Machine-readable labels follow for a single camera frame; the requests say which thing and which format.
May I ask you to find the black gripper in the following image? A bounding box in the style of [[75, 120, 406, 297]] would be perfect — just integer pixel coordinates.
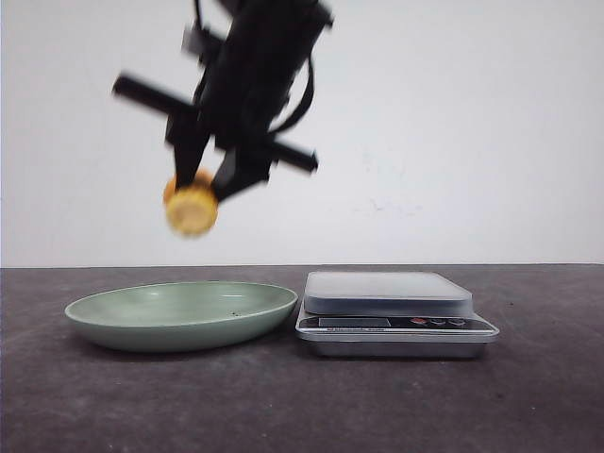
[[112, 8, 318, 203]]

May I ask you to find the yellow corn cob piece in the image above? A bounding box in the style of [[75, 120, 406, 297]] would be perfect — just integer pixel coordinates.
[[162, 168, 218, 237]]

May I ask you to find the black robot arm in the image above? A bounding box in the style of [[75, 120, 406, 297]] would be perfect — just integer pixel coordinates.
[[112, 1, 333, 202]]

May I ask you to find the green oval plate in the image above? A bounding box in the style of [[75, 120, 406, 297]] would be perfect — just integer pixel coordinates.
[[64, 280, 298, 353]]

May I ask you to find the silver digital kitchen scale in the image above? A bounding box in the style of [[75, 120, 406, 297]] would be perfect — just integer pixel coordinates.
[[295, 271, 499, 359]]

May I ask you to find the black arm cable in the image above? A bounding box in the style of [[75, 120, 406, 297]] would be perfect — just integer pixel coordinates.
[[268, 51, 316, 134]]

